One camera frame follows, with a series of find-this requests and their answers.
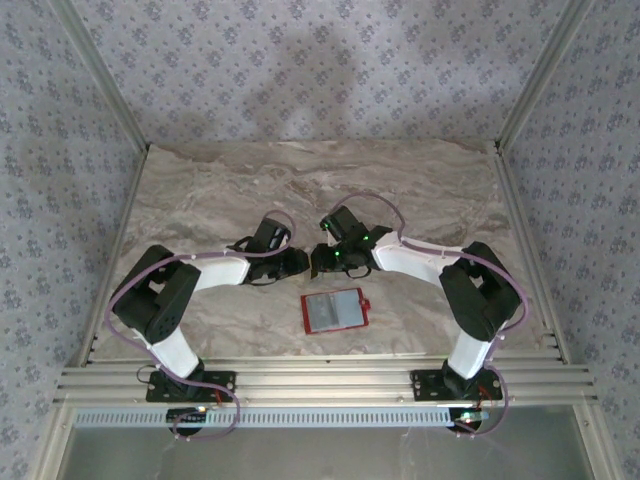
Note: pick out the red card holder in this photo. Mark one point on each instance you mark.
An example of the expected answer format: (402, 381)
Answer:
(335, 312)

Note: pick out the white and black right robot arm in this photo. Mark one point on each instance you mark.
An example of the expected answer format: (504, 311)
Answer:
(410, 260)

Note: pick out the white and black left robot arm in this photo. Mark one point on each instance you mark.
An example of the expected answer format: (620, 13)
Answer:
(220, 267)

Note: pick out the black left controller board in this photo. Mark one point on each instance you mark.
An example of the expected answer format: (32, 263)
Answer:
(187, 416)

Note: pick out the black controller board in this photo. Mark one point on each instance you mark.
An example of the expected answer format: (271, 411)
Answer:
(187, 416)
(467, 417)

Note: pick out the black right controller board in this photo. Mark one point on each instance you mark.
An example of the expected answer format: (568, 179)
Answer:
(467, 417)

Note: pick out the aluminium cross rail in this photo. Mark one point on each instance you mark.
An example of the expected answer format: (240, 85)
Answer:
(325, 380)

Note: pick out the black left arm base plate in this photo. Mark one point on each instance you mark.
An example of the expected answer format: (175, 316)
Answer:
(227, 385)

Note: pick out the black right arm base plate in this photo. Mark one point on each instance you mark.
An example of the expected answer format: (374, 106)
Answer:
(422, 385)

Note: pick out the aluminium left side rail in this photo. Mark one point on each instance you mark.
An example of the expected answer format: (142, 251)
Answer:
(114, 250)

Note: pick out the aluminium right side rail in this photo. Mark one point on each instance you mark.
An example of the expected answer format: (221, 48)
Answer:
(530, 250)

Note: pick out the aluminium left corner post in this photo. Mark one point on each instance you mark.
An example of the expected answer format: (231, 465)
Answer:
(103, 75)

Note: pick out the aluminium corner post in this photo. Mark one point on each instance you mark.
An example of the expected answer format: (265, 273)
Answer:
(544, 75)
(103, 75)

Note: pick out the aluminium right corner post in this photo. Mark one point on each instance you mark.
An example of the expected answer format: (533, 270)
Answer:
(544, 75)

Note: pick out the aluminium left frame leg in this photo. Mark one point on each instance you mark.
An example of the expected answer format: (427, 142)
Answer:
(52, 450)

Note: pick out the aluminium frame leg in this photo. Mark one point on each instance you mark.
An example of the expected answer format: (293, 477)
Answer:
(597, 450)
(52, 450)

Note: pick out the aluminium right frame leg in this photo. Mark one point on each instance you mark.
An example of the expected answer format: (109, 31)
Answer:
(597, 450)

